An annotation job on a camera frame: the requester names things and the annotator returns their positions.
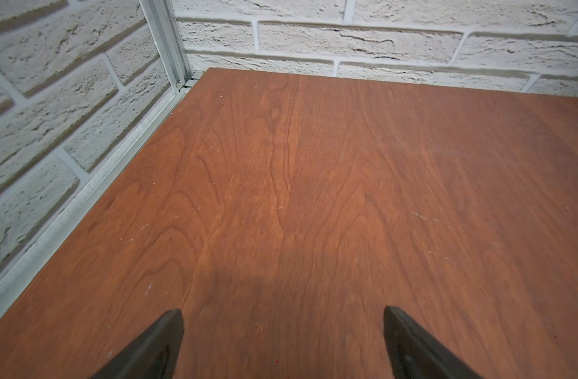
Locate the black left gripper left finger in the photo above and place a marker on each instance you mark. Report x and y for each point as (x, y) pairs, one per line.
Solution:
(153, 354)

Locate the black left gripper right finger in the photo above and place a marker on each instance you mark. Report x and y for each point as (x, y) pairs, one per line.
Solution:
(415, 353)

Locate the aluminium left floor rail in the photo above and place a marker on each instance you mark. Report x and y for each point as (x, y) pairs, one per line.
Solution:
(24, 269)

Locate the aluminium left corner post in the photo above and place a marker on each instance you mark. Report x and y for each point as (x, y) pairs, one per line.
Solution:
(163, 26)

